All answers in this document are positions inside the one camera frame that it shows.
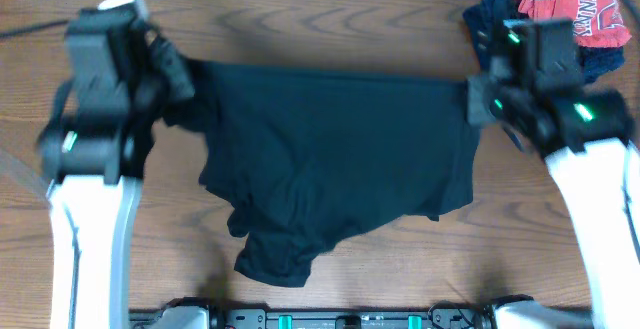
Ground black t-shirt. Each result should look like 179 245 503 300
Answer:
165 60 480 287

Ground black garment with white trim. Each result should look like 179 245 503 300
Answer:
579 47 625 84

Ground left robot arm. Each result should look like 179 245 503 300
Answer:
37 0 195 328

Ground red printed t-shirt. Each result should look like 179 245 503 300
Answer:
518 0 631 48

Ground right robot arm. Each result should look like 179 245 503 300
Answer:
467 19 639 328

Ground navy blue folded garment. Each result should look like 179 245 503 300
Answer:
462 0 521 70

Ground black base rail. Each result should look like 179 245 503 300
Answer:
129 296 596 329

